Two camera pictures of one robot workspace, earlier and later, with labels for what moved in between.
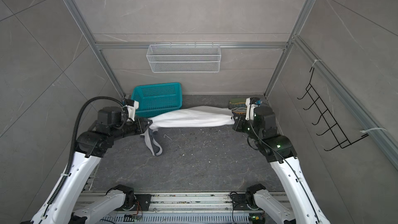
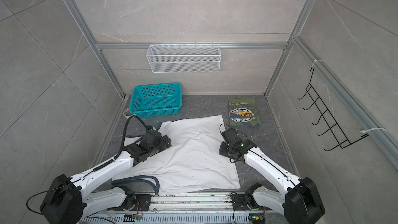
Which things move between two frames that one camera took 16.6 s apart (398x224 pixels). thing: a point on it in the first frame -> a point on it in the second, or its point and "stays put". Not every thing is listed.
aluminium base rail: x=211 y=208 stays put
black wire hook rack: x=341 y=140 stays put
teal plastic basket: x=156 y=98 stays put
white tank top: x=193 y=116 -> x=194 y=161
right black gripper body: x=243 y=125 -> x=226 y=150
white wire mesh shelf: x=184 y=58 stays put
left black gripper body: x=126 y=128 -> x=162 y=145
